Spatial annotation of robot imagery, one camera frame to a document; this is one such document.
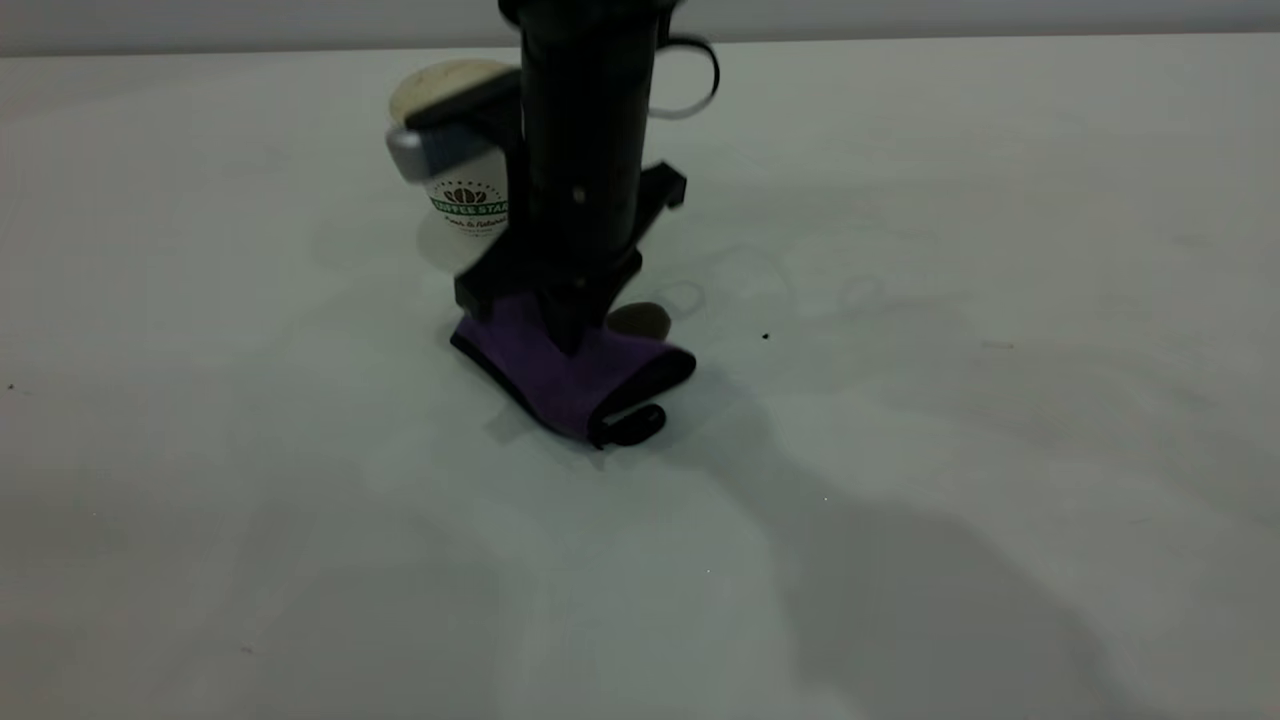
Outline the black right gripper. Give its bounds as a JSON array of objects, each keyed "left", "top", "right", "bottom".
[{"left": 454, "top": 58, "right": 691, "bottom": 356}]

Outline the purple cloth with black trim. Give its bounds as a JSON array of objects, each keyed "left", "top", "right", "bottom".
[{"left": 449, "top": 290, "right": 698, "bottom": 450}]

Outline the white paper coffee cup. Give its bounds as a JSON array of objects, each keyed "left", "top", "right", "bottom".
[{"left": 388, "top": 58, "right": 527, "bottom": 272}]

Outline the brown coffee spill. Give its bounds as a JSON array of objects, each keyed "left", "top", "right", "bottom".
[{"left": 604, "top": 301, "right": 673, "bottom": 342}]

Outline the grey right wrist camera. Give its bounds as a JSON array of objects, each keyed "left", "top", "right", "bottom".
[{"left": 385, "top": 68, "right": 525, "bottom": 187}]

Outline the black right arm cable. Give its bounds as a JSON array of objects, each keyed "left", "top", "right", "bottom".
[{"left": 648, "top": 35, "right": 722, "bottom": 122}]

